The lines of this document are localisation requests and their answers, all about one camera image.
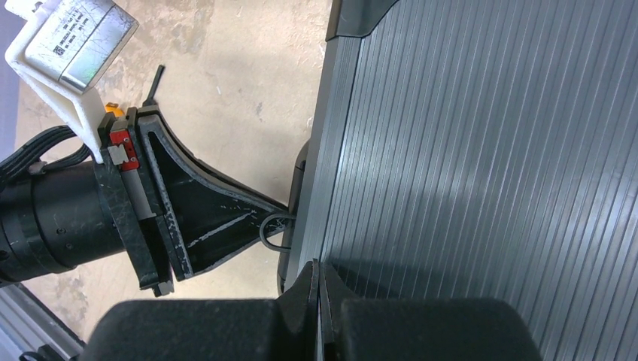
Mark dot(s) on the yellow tape measure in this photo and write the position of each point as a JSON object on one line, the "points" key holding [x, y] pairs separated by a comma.
{"points": [[115, 109]]}

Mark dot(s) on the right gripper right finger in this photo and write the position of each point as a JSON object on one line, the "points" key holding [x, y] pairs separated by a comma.
{"points": [[358, 328]]}

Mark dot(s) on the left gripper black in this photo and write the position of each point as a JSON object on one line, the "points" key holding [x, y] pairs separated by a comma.
{"points": [[208, 216]]}

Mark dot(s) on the red black utility knife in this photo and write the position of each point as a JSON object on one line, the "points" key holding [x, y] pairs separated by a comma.
{"points": [[150, 99]]}

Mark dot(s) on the aluminium frame rail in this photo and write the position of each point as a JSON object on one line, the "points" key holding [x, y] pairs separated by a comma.
{"points": [[30, 331]]}

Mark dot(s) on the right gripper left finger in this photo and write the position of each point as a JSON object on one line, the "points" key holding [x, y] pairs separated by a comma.
{"points": [[212, 329]]}

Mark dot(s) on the black poker set case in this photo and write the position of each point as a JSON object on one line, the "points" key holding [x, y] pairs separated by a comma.
{"points": [[481, 149]]}

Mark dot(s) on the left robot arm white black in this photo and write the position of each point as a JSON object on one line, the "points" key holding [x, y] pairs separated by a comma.
{"points": [[53, 218]]}

